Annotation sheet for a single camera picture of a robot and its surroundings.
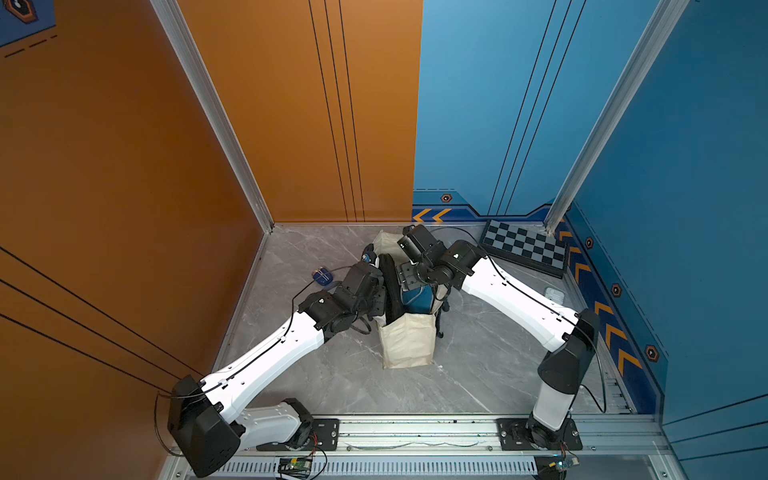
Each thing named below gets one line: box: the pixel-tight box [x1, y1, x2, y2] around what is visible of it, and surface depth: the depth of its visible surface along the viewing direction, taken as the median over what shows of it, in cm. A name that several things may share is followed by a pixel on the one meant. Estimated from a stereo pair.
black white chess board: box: [480, 220, 567, 278], surface depth 111 cm
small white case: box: [544, 287, 566, 304], surface depth 101 cm
